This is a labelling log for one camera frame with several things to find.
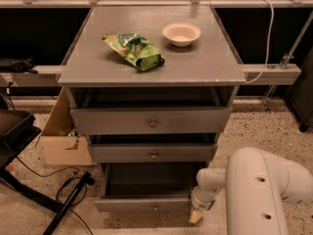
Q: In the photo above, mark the metal frame railing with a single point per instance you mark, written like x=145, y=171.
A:
x=260, y=73

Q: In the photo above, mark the black cabinet at right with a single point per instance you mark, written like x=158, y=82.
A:
x=300, y=94

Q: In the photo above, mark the black chair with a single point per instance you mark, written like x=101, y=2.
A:
x=16, y=132

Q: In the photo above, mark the grey drawer cabinet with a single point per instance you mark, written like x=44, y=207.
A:
x=151, y=89

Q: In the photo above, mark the grey bottom drawer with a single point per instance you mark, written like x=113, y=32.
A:
x=147, y=187

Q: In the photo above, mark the cardboard box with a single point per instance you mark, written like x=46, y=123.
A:
x=62, y=144

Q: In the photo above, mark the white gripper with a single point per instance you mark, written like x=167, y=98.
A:
x=200, y=201

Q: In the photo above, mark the grey drawer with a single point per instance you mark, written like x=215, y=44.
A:
x=151, y=120
x=152, y=153
x=147, y=187

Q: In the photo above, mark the green snack bag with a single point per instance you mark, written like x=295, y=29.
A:
x=137, y=50

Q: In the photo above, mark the grey middle drawer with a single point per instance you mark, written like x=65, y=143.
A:
x=152, y=153

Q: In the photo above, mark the grey top drawer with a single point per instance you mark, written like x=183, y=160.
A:
x=151, y=120

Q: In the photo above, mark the white paper bowl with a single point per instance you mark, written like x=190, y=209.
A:
x=181, y=34

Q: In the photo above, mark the black bag on rail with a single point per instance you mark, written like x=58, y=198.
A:
x=16, y=65

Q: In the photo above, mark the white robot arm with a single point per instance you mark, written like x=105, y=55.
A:
x=256, y=184

